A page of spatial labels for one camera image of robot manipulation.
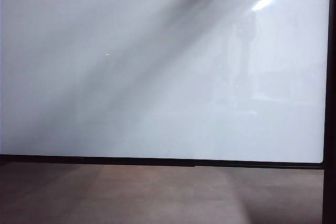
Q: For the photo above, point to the white whiteboard with black frame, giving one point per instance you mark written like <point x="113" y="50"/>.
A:
<point x="162" y="77"/>

